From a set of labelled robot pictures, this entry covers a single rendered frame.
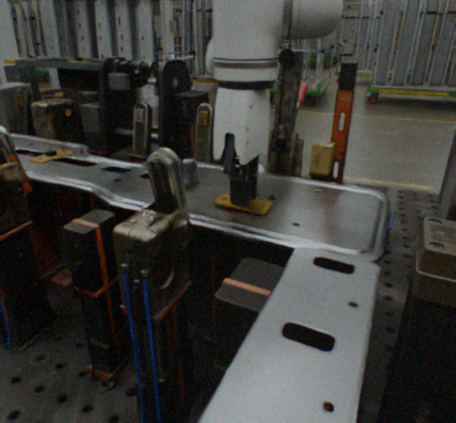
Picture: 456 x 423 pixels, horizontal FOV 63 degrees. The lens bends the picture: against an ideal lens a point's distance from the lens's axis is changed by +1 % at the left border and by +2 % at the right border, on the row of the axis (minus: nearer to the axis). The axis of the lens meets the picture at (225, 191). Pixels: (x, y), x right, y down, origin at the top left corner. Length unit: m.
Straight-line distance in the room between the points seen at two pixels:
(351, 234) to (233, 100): 0.23
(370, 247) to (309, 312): 0.15
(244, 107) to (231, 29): 0.09
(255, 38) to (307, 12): 0.06
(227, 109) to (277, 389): 0.32
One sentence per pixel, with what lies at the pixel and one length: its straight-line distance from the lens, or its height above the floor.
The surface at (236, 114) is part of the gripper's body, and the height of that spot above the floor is 1.15.
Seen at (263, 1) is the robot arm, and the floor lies 1.28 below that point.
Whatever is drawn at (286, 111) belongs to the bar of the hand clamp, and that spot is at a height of 1.11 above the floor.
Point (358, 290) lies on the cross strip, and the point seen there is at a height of 1.00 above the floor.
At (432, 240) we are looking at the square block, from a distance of 0.42.
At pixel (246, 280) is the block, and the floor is 0.98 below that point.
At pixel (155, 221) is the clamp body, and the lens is 0.44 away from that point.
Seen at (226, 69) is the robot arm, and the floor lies 1.20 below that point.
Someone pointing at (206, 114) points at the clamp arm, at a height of 1.09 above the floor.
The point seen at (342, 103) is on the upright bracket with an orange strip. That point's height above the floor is 1.13.
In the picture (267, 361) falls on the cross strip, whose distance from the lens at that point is 0.34.
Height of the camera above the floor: 1.25
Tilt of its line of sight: 24 degrees down
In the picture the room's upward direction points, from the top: straight up
